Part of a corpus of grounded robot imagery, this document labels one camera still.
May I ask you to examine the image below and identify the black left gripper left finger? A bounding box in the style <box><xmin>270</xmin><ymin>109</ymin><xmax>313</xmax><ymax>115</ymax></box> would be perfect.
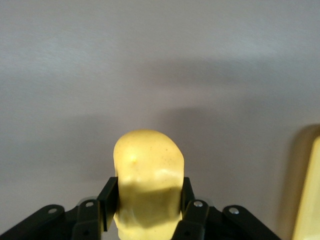
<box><xmin>0</xmin><ymin>176</ymin><xmax>120</xmax><ymax>240</ymax></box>

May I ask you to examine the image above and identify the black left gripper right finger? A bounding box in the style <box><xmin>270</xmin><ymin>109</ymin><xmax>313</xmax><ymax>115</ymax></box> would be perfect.
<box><xmin>172</xmin><ymin>176</ymin><xmax>283</xmax><ymax>240</ymax></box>

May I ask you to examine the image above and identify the yellow potato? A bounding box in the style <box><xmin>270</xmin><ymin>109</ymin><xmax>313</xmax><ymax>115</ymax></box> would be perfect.
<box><xmin>113</xmin><ymin>129</ymin><xmax>186</xmax><ymax>240</ymax></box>

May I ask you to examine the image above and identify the yellow plastic tray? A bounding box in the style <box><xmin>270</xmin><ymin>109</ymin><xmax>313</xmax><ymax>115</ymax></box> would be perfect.
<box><xmin>291</xmin><ymin>123</ymin><xmax>320</xmax><ymax>240</ymax></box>

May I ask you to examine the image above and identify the brown table mat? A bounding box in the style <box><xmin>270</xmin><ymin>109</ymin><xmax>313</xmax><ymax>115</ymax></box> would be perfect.
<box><xmin>0</xmin><ymin>0</ymin><xmax>320</xmax><ymax>240</ymax></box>

